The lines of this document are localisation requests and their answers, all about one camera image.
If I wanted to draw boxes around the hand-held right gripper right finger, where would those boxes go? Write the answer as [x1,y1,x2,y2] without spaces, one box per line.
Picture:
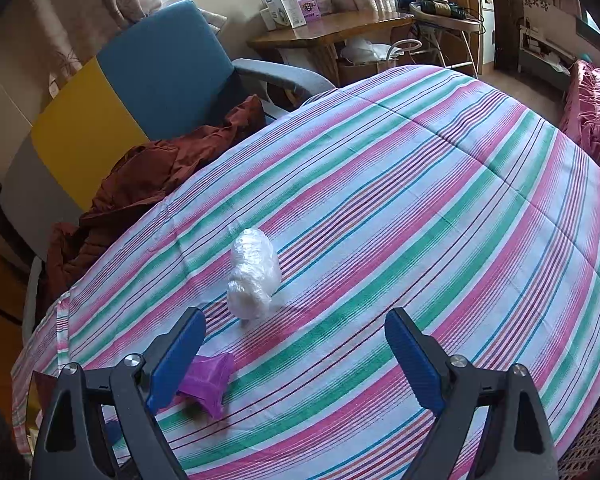
[384,307,561,480]

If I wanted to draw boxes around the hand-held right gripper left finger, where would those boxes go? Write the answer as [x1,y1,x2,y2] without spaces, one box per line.
[30,306,207,480]

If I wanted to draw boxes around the wooden desk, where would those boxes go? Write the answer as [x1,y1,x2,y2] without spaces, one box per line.
[247,10,416,86]

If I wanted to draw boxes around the purple plastic bag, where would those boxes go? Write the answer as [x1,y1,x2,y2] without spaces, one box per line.
[172,351,236,420]

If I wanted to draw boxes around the metal table with tools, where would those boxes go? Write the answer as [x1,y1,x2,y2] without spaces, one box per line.
[410,0,483,78]

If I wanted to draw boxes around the clear plastic wrap bundle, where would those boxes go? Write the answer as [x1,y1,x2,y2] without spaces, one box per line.
[226,227,282,321]

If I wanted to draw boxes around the pink carton box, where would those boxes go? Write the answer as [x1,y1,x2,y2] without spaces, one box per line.
[297,0,333,23]

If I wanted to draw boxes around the white cabinet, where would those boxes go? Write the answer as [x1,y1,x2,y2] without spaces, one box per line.
[480,0,496,66]

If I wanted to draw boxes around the striped blanket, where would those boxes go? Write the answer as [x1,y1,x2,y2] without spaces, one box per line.
[11,64,600,480]

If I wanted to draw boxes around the white plastic bag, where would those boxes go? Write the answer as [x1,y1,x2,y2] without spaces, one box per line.
[340,37,396,63]

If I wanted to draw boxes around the white carton box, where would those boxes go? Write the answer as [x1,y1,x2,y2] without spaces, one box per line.
[260,0,306,31]

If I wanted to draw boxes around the grey low shelf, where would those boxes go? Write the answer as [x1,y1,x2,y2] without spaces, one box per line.
[517,20,576,91]

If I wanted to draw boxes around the dark red box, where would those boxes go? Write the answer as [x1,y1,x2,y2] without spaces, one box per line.
[26,371,57,456]

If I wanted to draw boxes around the brown wicker furniture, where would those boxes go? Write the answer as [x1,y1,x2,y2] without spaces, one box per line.
[557,385,600,471]

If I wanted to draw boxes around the grey yellow blue armchair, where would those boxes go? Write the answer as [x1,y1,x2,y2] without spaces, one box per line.
[0,0,337,326]

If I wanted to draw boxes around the maroon cloth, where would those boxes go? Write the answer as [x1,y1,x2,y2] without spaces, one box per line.
[39,95,267,306]

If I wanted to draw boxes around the pink quilt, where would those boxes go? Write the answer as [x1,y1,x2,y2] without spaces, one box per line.
[560,59,600,186]

